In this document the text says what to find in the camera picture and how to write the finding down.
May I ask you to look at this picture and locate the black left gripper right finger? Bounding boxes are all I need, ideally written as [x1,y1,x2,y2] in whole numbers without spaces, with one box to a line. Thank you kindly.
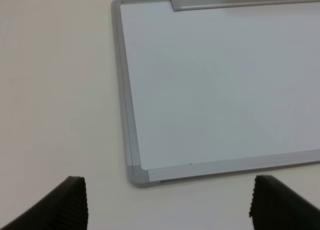
[249,175,320,230]

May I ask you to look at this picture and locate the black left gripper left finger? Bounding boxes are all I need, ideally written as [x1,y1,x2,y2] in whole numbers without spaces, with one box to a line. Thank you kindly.
[2,176,88,230]

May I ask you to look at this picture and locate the aluminium framed whiteboard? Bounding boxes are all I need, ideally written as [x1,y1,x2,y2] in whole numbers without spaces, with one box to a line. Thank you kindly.
[111,0,320,186]

